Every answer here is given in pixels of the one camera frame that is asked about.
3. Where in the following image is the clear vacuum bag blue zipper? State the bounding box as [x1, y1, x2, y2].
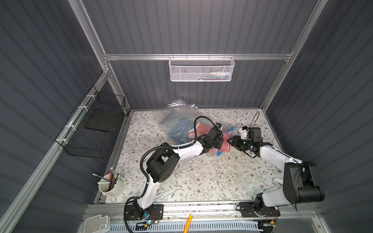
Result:
[159, 99, 232, 145]

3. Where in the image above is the aluminium corner frame post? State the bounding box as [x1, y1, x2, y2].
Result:
[261, 0, 328, 113]

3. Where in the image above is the black wire wall basket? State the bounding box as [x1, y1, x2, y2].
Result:
[55, 89, 126, 159]

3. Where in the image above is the white wire wall basket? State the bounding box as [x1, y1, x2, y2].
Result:
[168, 56, 235, 82]

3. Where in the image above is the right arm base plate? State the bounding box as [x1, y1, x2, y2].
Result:
[236, 202, 281, 218]

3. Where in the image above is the white vented cable duct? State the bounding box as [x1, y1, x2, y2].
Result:
[107, 220, 260, 233]

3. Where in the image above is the blue white striped garment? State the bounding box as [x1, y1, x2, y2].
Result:
[160, 111, 178, 127]

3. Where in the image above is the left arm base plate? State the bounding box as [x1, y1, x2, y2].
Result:
[124, 204, 164, 221]

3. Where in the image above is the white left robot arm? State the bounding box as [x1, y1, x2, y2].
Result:
[135, 123, 223, 210]

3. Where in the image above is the red white striped tank top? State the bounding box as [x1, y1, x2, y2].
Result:
[188, 123, 234, 154]

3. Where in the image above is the white plastic bracket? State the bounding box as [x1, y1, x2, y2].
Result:
[84, 215, 111, 233]

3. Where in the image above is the orange pencil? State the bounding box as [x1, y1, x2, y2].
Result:
[183, 214, 193, 233]

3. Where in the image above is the white pen cup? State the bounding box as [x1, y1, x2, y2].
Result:
[98, 174, 124, 198]

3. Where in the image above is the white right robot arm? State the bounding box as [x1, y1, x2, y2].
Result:
[227, 126, 325, 211]

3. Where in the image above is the black corrugated cable conduit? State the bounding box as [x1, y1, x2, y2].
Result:
[123, 116, 218, 233]

